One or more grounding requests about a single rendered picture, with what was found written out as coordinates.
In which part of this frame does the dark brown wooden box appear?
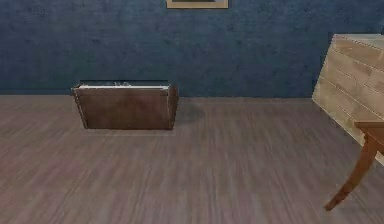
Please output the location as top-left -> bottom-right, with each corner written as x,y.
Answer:
70,79 -> 180,131

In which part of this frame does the light wooden chest of drawers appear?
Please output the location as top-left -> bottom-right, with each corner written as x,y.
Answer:
311,33 -> 384,166

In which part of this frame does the framed wall picture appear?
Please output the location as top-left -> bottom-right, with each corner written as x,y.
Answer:
165,0 -> 230,10

